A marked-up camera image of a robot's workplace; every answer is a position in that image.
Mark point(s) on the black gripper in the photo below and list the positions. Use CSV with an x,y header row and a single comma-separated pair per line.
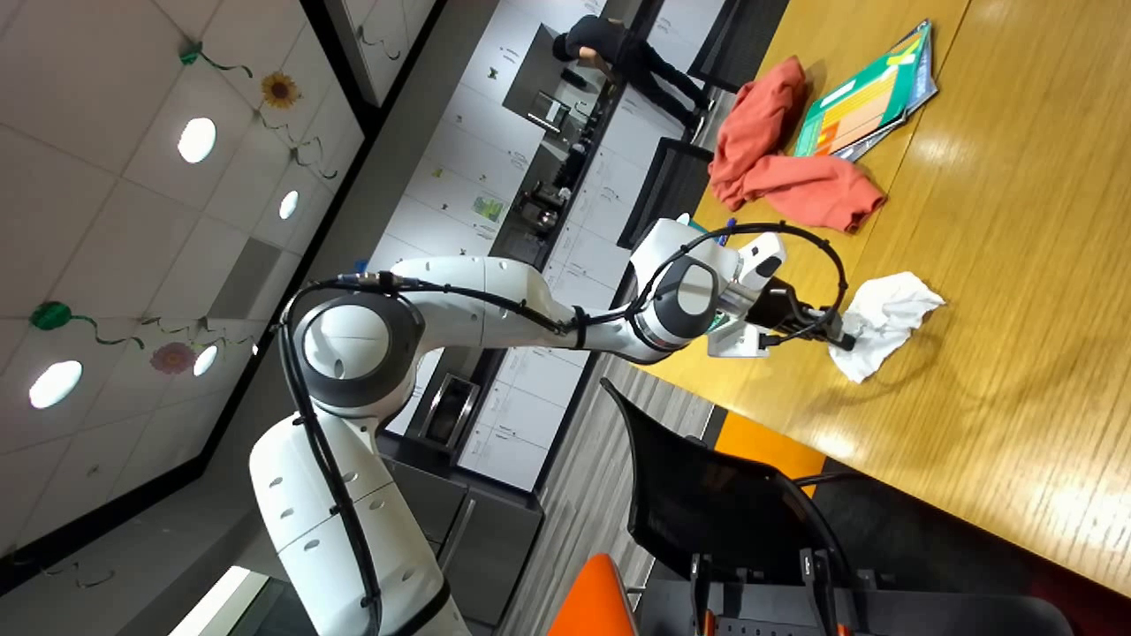
x,y
788,315

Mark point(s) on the white tissue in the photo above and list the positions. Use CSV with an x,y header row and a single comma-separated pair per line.
x,y
889,321

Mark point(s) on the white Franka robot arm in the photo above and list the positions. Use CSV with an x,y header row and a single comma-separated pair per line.
x,y
354,342

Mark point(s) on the orange flat panel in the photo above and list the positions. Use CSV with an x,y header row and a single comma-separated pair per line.
x,y
765,445

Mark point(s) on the orange cloth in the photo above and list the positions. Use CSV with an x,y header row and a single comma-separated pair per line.
x,y
783,153

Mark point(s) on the black mesh office chair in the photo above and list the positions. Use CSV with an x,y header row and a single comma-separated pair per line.
x,y
739,39
664,182
694,488

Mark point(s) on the green picture book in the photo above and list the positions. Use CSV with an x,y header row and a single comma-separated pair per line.
x,y
870,100

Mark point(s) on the dark counter unit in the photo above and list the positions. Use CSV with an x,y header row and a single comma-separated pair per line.
x,y
554,153

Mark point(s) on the person in dark clothes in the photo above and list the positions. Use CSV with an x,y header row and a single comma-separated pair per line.
x,y
614,47

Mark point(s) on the orange chair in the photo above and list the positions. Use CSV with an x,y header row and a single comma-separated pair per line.
x,y
593,603

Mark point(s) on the gray cabinet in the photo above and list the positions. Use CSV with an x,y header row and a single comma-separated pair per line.
x,y
489,553

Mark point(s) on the round ceiling light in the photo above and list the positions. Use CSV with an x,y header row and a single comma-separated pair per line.
x,y
55,383
289,202
195,138
206,357

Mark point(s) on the sunflower ceiling decoration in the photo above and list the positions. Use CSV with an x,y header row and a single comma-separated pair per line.
x,y
280,90

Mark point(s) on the green ceiling decoration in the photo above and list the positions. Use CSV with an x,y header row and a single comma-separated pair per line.
x,y
189,52
52,315

